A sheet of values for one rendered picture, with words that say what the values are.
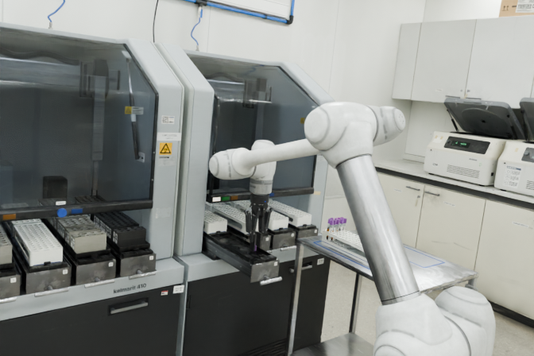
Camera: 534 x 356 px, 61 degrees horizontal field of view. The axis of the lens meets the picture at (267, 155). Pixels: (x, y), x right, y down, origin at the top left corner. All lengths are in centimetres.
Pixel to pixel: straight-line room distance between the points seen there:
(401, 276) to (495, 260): 262
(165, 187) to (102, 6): 137
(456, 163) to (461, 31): 114
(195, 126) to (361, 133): 82
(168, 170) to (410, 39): 315
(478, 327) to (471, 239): 254
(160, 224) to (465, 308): 114
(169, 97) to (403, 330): 115
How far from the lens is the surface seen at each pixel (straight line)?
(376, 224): 119
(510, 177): 366
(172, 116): 179
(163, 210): 185
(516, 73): 399
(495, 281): 381
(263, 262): 177
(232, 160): 163
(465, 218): 383
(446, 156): 388
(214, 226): 201
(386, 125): 134
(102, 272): 174
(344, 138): 121
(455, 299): 132
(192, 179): 188
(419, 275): 186
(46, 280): 169
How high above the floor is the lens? 145
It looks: 8 degrees down
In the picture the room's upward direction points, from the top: 6 degrees clockwise
